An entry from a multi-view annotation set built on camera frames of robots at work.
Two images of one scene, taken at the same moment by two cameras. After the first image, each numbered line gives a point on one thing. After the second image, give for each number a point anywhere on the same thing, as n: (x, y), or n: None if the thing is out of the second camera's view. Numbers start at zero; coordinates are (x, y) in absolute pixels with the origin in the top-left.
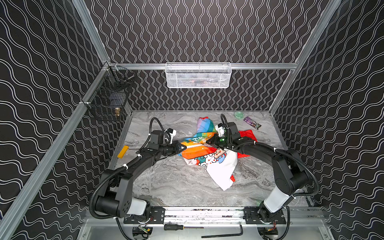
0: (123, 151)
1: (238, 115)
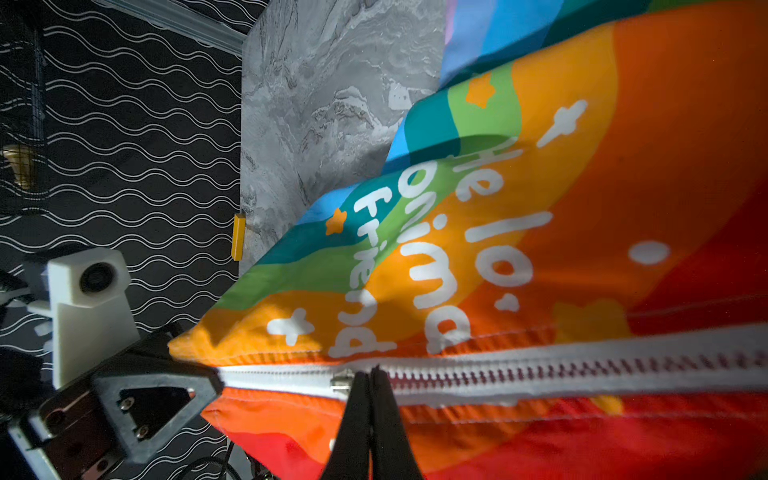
0: (239, 232)
1: None
